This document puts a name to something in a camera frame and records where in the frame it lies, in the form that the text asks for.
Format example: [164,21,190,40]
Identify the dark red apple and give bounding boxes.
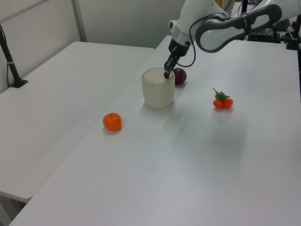
[172,67,187,86]

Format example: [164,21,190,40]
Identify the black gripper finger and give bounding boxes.
[163,55,175,79]
[168,56,180,79]

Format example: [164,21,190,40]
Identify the black pole with base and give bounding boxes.
[0,23,28,89]

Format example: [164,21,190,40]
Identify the orange mandarin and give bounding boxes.
[103,113,122,131]

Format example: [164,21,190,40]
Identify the small oranges with green leaves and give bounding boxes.
[213,88,234,110]

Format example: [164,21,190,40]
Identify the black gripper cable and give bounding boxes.
[176,14,212,67]

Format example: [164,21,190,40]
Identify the white cylindrical cup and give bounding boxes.
[141,67,176,109]

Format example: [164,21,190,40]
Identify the grey aluminium wall post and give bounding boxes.
[71,0,87,43]

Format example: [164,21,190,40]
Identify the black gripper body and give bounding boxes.
[168,39,190,59]

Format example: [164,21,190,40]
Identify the black camera stand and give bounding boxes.
[285,20,301,50]

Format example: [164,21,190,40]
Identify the dark background equipment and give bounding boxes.
[246,20,290,43]

